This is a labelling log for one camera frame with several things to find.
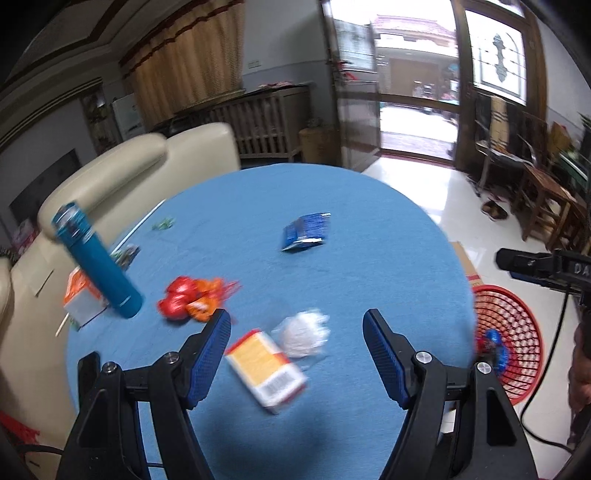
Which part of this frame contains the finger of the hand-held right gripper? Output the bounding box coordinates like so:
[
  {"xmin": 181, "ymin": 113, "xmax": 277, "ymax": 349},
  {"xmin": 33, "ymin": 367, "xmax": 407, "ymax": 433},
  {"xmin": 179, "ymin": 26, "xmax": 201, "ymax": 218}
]
[{"xmin": 496, "ymin": 248, "xmax": 561, "ymax": 288}]

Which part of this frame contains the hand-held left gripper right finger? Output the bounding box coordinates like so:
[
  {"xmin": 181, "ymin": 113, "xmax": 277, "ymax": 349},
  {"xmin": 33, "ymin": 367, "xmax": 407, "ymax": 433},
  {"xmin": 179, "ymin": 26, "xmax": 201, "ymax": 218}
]
[{"xmin": 362, "ymin": 308, "xmax": 539, "ymax": 480}]

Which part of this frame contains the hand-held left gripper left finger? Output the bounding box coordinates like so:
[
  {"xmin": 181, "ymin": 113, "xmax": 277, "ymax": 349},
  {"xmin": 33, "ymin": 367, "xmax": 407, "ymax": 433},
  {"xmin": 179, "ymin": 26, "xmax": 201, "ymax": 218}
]
[{"xmin": 55, "ymin": 308, "xmax": 232, "ymax": 480}]

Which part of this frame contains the orange white medicine box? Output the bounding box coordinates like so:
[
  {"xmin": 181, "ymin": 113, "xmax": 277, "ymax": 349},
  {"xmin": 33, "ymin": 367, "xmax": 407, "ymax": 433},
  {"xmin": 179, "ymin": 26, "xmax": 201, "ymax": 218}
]
[
  {"xmin": 63, "ymin": 268, "xmax": 109, "ymax": 328},
  {"xmin": 225, "ymin": 329, "xmax": 309, "ymax": 415}
]

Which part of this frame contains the red plastic basket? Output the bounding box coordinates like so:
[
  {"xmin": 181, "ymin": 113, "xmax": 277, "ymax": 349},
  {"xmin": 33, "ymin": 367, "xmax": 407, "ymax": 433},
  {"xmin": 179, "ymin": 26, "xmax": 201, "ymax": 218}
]
[{"xmin": 471, "ymin": 285, "xmax": 543, "ymax": 407}]

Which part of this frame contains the orange snack wrapper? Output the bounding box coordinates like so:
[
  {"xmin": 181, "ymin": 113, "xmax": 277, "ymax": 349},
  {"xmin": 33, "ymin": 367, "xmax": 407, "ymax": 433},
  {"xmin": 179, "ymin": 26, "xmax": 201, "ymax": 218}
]
[{"xmin": 187, "ymin": 278, "xmax": 243, "ymax": 322}]

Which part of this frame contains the red snack wrapper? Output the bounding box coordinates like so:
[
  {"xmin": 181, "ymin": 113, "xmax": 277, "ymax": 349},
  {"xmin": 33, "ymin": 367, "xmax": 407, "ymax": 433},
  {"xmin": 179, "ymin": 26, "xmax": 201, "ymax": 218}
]
[{"xmin": 158, "ymin": 276, "xmax": 204, "ymax": 321}]

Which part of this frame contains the white tissue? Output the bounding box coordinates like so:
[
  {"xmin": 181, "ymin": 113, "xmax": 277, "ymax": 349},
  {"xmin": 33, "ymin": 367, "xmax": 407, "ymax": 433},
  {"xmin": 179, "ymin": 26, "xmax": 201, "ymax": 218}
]
[{"xmin": 271, "ymin": 309, "xmax": 331, "ymax": 360}]

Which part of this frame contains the blue snack packet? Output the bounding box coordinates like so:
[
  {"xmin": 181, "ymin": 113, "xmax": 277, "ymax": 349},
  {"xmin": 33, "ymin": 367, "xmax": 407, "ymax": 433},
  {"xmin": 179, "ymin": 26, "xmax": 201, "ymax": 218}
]
[{"xmin": 281, "ymin": 212, "xmax": 332, "ymax": 253}]

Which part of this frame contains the person's right forearm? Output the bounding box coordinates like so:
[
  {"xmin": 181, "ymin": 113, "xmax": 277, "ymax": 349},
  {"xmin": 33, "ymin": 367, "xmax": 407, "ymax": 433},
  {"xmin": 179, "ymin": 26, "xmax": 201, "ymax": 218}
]
[{"xmin": 569, "ymin": 351, "xmax": 591, "ymax": 444}]

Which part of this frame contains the cardboard box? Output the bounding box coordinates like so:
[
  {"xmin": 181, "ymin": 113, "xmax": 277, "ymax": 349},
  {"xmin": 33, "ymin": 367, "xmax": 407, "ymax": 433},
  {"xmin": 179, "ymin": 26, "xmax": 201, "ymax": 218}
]
[{"xmin": 450, "ymin": 241, "xmax": 483, "ymax": 289}]

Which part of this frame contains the pair of brown shoes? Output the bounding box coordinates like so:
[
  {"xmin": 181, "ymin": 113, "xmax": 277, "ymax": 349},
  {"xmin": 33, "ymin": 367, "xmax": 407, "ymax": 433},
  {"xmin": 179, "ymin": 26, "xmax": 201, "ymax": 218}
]
[{"xmin": 480, "ymin": 200, "xmax": 509, "ymax": 221}]

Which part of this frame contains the wooden stool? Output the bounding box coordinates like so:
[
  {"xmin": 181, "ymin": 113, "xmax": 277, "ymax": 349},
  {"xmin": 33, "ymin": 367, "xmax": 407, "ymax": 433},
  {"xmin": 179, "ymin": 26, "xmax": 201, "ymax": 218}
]
[{"xmin": 522, "ymin": 164, "xmax": 583, "ymax": 241}]

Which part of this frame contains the blue red wrapper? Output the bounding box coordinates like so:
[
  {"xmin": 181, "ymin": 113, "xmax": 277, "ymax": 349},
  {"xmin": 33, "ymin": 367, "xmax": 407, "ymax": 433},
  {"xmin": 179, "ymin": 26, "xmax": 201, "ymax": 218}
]
[{"xmin": 478, "ymin": 329, "xmax": 509, "ymax": 370}]

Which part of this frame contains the green printed packet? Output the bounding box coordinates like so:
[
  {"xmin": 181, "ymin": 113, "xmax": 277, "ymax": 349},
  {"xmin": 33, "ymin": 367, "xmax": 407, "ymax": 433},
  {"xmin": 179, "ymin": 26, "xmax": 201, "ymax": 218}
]
[{"xmin": 111, "ymin": 244, "xmax": 140, "ymax": 269}]

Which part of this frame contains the blue thermos bottle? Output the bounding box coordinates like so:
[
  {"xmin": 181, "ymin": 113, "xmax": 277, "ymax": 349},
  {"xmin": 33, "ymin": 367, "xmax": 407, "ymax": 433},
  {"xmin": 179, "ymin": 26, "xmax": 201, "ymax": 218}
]
[{"xmin": 51, "ymin": 202, "xmax": 145, "ymax": 319}]

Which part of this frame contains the wooden glass door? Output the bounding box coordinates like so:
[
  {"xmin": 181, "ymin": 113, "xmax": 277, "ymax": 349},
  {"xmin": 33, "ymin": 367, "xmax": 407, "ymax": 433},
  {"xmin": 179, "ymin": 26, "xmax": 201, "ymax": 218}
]
[{"xmin": 455, "ymin": 0, "xmax": 548, "ymax": 174}]

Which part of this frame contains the red fringed cloth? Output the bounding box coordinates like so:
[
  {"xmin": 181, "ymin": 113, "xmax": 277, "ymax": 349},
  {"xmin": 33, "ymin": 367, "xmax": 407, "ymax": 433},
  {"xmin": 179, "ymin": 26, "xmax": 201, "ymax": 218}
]
[{"xmin": 0, "ymin": 411, "xmax": 40, "ymax": 446}]

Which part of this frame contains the cream leather sofa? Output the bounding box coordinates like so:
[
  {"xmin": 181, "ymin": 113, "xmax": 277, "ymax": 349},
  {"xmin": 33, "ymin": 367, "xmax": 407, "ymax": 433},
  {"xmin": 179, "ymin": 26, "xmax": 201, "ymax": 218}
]
[{"xmin": 0, "ymin": 122, "xmax": 242, "ymax": 457}]

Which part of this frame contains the wooden screen door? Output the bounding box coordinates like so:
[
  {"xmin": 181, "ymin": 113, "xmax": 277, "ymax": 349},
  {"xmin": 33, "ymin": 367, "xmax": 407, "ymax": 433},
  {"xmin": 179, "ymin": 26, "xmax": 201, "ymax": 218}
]
[{"xmin": 318, "ymin": 0, "xmax": 384, "ymax": 171}]

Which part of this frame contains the yellow storage bin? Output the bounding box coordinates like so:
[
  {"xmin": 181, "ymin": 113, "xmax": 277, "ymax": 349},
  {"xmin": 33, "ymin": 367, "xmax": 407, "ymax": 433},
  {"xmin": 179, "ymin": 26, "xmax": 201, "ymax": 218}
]
[{"xmin": 299, "ymin": 127, "xmax": 340, "ymax": 164}]

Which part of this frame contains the black television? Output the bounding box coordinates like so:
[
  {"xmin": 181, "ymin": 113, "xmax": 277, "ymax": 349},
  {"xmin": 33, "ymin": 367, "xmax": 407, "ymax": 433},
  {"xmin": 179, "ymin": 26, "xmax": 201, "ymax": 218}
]
[{"xmin": 9, "ymin": 149, "xmax": 83, "ymax": 229}]

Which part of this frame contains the wooden slatted cabinet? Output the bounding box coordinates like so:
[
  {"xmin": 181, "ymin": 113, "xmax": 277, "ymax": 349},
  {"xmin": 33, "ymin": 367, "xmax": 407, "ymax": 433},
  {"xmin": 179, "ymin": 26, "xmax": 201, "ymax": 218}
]
[{"xmin": 173, "ymin": 85, "xmax": 311, "ymax": 160}]

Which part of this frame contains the white appliance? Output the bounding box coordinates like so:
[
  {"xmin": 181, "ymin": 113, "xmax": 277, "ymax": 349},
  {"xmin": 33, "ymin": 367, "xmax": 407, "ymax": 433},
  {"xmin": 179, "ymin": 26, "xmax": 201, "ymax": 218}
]
[{"xmin": 112, "ymin": 93, "xmax": 145, "ymax": 139}]

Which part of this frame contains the dark display shelf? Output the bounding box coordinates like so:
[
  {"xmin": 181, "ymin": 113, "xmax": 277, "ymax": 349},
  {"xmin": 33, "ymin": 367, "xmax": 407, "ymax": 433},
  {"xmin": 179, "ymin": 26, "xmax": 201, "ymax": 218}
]
[{"xmin": 82, "ymin": 85, "xmax": 121, "ymax": 153}]

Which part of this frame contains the tan curtain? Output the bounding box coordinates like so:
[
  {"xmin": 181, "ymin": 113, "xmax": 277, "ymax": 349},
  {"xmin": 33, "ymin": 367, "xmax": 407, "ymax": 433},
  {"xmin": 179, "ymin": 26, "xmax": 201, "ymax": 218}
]
[{"xmin": 121, "ymin": 0, "xmax": 245, "ymax": 132}]

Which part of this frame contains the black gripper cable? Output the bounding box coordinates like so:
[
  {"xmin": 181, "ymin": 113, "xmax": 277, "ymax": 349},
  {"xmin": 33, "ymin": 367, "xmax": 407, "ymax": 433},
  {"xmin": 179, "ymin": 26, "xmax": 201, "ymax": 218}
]
[{"xmin": 521, "ymin": 288, "xmax": 578, "ymax": 455}]

